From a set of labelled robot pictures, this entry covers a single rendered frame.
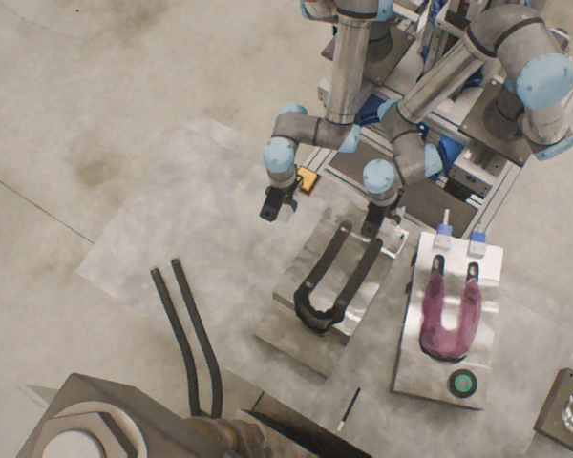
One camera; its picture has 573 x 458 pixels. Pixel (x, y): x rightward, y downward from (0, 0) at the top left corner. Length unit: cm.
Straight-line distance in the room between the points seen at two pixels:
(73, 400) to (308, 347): 118
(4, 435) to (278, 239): 103
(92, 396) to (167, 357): 208
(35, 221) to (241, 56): 138
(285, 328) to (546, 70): 102
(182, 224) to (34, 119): 162
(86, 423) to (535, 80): 98
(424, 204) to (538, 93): 142
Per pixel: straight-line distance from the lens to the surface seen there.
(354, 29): 136
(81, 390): 61
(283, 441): 178
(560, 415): 182
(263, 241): 186
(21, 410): 124
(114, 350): 275
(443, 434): 180
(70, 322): 286
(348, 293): 170
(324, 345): 172
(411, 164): 143
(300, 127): 147
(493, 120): 177
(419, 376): 168
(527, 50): 122
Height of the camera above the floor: 256
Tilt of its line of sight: 71 degrees down
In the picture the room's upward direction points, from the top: 11 degrees counter-clockwise
